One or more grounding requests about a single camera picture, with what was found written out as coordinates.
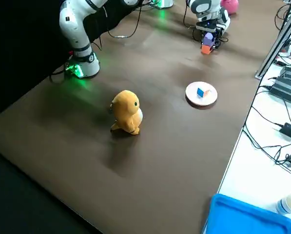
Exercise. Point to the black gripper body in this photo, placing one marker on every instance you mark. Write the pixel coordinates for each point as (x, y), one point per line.
(207, 26)

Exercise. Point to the purple foam block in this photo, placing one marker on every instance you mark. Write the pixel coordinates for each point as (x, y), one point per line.
(208, 39)

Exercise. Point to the orange foam block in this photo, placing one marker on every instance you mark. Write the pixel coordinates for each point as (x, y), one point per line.
(206, 50)

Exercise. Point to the pink plush toy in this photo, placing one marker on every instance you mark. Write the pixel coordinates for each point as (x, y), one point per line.
(230, 6)

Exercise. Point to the multicolour puzzle cube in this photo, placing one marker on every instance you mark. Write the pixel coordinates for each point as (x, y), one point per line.
(200, 92)

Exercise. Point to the white round plate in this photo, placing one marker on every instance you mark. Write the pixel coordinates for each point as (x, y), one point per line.
(196, 100)

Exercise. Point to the orange plush toy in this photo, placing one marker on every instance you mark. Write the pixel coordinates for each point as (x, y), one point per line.
(125, 112)

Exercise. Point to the blue plastic tray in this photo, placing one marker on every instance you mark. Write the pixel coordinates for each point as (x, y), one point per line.
(245, 217)

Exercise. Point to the white paper cup blue band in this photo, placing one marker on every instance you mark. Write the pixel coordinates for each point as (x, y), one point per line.
(289, 204)

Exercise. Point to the aluminium frame post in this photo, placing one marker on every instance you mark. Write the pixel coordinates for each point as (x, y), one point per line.
(274, 44)

